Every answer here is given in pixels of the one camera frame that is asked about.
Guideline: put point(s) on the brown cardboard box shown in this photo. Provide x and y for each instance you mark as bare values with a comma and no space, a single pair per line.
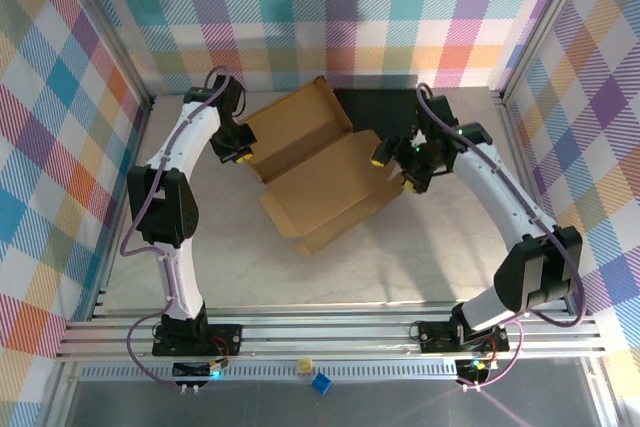
320,172

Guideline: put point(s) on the black flat case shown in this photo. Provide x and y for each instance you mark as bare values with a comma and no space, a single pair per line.
380,112

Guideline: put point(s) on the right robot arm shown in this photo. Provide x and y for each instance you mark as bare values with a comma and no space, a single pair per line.
505,197

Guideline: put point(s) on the aluminium frame post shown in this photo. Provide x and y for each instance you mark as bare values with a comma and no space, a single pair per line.
105,22
545,22

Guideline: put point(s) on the blue toy brick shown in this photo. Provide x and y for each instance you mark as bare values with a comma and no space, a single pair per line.
321,383

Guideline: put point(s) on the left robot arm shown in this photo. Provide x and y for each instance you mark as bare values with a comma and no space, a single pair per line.
190,147

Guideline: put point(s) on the aluminium side rail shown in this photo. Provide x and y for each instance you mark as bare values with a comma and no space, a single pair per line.
112,257
515,147

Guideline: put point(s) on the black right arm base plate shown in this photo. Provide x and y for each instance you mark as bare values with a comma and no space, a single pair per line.
440,337

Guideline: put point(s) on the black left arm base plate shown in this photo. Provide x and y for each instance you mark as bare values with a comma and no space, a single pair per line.
225,334

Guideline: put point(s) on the tan toy brick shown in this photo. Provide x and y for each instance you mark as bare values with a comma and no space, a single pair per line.
304,366

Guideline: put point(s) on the perforated metal strip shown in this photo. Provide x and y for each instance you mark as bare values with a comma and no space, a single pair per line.
270,373

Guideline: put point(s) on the aluminium front rail frame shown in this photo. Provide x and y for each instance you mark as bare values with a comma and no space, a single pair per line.
325,332

